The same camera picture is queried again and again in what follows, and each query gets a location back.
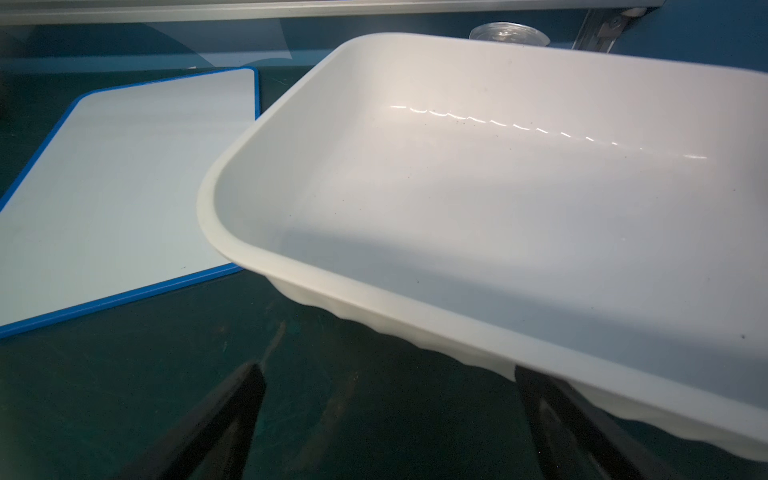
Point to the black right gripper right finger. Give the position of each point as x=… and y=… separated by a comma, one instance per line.
x=576, y=440

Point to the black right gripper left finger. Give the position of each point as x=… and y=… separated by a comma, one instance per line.
x=213, y=440

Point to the white plastic storage box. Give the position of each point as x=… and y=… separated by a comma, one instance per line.
x=600, y=218

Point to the blue-framed whiteboard near box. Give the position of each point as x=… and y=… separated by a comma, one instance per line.
x=103, y=214

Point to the horizontal aluminium back rail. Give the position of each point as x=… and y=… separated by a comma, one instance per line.
x=27, y=13

